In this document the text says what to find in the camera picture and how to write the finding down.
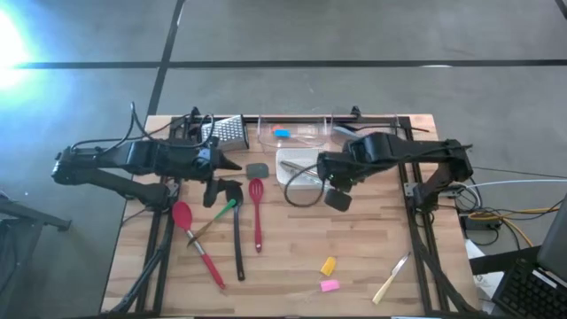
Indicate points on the black aluminium table frame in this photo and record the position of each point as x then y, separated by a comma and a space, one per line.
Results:
165, 266

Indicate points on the black slotted turner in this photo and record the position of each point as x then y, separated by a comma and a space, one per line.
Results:
238, 248

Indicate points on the metal box grater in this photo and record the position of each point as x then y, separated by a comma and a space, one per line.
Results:
228, 133

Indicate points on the black keyboard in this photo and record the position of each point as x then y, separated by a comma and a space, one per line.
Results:
527, 294

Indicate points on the silver base bracket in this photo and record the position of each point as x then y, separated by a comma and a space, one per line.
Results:
409, 189

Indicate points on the red spoon with metal neck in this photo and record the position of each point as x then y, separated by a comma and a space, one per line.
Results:
181, 215

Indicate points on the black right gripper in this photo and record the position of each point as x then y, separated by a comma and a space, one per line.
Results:
336, 173

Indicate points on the white paper sheet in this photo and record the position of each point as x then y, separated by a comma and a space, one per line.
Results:
485, 283

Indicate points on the dark grey cart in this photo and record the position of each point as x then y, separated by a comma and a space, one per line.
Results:
35, 217

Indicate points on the black computer desk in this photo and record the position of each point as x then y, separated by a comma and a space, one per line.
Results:
500, 260

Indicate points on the computer monitor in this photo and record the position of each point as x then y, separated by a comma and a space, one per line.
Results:
556, 248

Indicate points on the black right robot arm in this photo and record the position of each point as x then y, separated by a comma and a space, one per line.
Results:
407, 148

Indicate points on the slim metal knife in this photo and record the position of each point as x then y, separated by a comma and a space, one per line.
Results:
297, 167

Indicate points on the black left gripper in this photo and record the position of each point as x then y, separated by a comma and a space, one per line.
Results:
208, 161

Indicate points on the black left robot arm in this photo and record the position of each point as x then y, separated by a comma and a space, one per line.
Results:
111, 155

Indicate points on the red slotted spatula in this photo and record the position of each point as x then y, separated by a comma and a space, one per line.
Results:
257, 230

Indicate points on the yellow eraser block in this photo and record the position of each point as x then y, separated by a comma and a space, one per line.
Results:
328, 266

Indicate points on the white rectangular plastic bin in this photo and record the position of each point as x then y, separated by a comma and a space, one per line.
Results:
301, 155

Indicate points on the black power box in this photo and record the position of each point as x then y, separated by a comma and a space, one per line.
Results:
476, 223

